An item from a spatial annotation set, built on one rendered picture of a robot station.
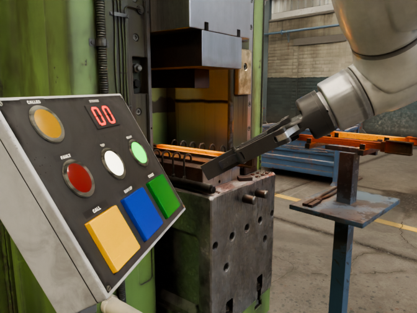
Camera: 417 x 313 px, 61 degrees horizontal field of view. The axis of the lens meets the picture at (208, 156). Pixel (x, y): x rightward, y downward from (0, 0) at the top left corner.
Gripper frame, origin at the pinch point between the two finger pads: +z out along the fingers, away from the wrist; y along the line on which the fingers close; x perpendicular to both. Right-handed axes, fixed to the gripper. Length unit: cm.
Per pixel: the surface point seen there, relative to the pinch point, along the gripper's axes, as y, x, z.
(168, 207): -1.8, -2.5, 12.6
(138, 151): -0.4, 9.4, 13.0
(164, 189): 0.7, 0.6, 12.6
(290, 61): 923, 61, -45
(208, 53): 38.3, 25.3, -2.0
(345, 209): 79, -46, -13
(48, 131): -20.8, 16.7, 13.1
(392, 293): 151, -132, -13
